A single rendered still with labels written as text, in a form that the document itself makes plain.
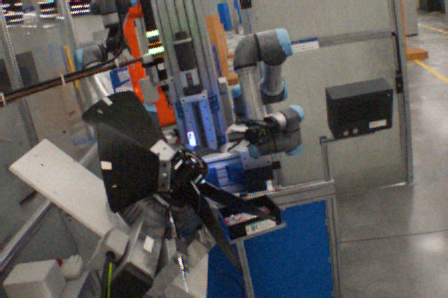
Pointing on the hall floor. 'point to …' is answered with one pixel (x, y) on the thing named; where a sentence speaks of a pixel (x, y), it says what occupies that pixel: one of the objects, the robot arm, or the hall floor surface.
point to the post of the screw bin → (244, 269)
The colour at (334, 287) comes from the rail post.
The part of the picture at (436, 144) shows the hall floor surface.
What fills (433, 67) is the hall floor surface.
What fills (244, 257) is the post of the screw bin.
